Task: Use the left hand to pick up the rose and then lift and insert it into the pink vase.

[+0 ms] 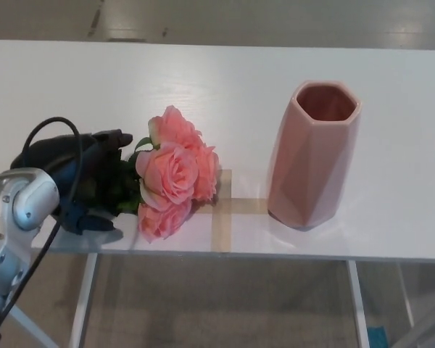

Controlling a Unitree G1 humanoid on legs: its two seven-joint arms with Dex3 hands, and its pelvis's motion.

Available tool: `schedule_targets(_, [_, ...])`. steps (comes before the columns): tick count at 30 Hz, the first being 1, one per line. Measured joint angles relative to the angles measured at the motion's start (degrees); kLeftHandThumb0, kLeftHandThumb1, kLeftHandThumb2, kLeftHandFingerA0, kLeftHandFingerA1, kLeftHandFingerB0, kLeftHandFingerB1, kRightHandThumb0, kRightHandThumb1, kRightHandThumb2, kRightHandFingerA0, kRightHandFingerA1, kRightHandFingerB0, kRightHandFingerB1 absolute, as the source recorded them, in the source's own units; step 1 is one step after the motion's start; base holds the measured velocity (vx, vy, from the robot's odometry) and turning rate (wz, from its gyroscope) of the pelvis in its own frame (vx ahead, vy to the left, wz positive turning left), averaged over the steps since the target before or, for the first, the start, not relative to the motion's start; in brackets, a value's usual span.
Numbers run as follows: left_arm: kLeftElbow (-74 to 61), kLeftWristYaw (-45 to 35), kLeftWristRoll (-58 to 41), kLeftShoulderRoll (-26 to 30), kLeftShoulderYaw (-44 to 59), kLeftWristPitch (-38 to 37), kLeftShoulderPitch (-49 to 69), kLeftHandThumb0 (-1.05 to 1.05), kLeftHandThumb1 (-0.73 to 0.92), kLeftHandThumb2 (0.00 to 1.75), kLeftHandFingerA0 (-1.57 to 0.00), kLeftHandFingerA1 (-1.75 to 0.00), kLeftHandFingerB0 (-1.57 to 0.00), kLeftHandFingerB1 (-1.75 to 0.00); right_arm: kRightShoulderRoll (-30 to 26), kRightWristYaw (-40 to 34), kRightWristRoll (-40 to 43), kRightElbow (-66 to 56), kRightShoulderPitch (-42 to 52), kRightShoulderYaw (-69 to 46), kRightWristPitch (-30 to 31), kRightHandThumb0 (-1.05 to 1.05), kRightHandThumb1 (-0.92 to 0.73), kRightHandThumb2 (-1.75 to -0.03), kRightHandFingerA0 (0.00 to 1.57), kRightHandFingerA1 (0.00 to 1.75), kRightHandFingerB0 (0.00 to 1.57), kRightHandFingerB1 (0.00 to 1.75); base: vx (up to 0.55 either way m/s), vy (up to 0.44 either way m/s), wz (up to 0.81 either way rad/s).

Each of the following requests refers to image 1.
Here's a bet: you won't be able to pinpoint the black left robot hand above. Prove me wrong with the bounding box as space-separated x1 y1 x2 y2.
9 128 134 240

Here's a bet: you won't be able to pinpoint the pink rose bouquet green stems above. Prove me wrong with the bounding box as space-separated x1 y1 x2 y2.
0 104 220 244

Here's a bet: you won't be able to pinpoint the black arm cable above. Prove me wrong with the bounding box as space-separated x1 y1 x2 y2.
0 116 84 327

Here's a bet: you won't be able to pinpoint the light blue metal stand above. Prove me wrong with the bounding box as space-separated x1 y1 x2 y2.
7 304 55 348

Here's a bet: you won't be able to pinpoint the short beige tape strip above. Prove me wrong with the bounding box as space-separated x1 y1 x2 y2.
199 198 269 215

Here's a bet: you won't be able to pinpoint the pink faceted ceramic vase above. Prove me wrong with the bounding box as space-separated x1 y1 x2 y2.
267 80 363 230

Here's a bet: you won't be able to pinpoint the teal floor tape patch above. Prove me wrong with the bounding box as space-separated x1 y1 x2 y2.
368 326 387 348

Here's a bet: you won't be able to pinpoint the white metal table leg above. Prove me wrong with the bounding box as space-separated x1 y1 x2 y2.
398 262 416 327
347 260 370 348
69 253 99 348

